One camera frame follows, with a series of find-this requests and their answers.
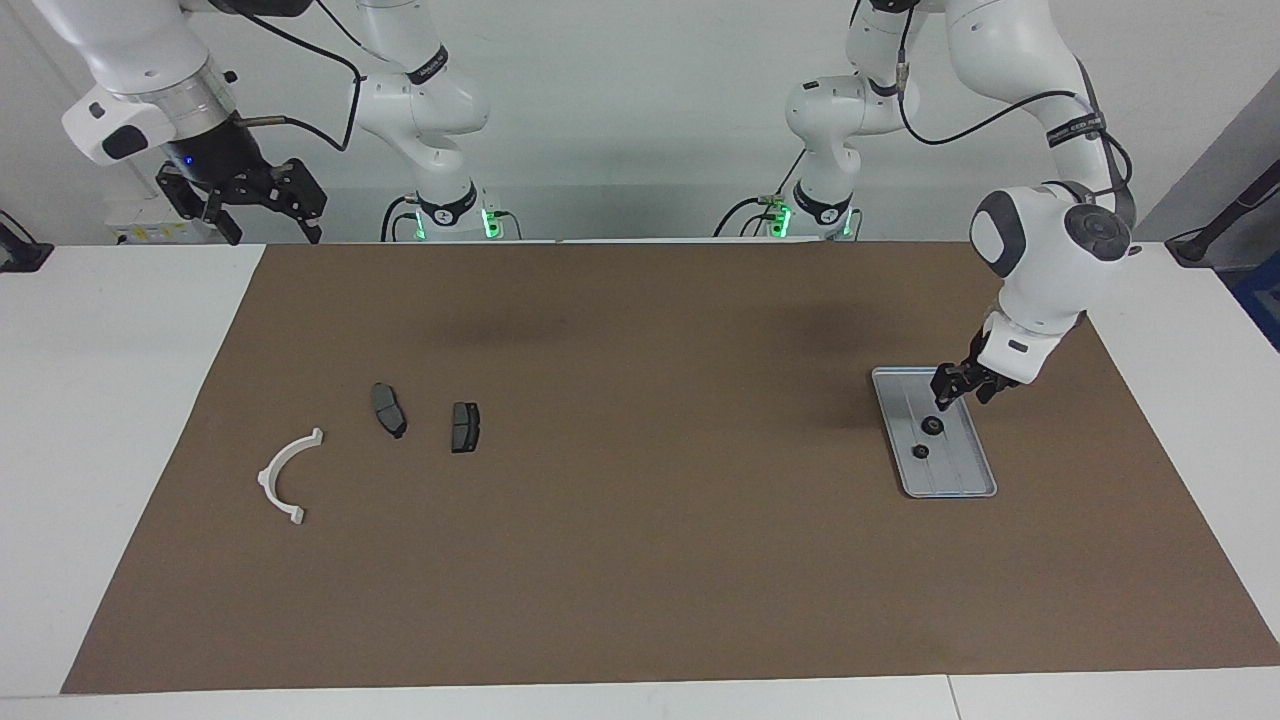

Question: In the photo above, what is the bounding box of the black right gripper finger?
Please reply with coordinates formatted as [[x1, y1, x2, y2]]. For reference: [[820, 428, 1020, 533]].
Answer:
[[283, 158, 329, 245], [200, 195, 244, 246]]

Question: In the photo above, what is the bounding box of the silver metal tray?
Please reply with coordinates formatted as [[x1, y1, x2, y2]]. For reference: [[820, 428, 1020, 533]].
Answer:
[[870, 366, 998, 499]]

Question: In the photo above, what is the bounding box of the white box with yellow labels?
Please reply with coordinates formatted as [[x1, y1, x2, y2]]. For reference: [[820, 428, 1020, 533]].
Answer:
[[105, 190, 216, 246]]

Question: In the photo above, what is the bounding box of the curved dark brake pad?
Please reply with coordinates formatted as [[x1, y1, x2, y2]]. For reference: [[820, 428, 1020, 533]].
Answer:
[[371, 382, 408, 440]]

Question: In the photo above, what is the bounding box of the black angled stand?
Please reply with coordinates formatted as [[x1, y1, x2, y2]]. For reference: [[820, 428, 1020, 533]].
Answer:
[[1165, 160, 1280, 268]]

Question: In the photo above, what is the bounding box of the blue crate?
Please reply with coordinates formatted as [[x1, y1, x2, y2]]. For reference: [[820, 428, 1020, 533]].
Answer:
[[1232, 250, 1280, 351]]

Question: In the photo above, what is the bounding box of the brown table mat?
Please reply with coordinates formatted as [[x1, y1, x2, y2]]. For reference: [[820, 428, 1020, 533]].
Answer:
[[60, 240, 1280, 696]]

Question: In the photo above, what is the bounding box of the black right base cable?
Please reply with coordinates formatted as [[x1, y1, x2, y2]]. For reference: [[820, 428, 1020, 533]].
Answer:
[[380, 195, 421, 243]]

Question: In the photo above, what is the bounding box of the black base cable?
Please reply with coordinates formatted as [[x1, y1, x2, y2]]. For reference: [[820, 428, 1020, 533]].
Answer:
[[713, 148, 809, 239], [380, 195, 421, 243]]

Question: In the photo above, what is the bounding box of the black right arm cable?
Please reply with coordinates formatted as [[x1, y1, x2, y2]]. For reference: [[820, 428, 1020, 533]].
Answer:
[[235, 0, 363, 153]]

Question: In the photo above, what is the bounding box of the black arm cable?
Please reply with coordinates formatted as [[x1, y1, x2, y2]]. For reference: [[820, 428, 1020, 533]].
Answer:
[[235, 0, 363, 153], [895, 30, 1136, 226]]

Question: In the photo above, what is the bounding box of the black clamp mount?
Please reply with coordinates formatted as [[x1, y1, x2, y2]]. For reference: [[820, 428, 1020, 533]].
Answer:
[[0, 210, 53, 273]]

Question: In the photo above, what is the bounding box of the white half ring bracket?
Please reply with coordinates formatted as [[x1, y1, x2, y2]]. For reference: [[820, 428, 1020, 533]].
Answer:
[[257, 428, 325, 526]]

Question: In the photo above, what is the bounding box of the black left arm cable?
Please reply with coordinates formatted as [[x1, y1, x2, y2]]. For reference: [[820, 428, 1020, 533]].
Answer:
[[895, 30, 1136, 226]]

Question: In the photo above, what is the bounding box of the black left base cable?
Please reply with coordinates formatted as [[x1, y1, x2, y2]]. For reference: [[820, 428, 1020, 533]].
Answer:
[[713, 148, 809, 239]]

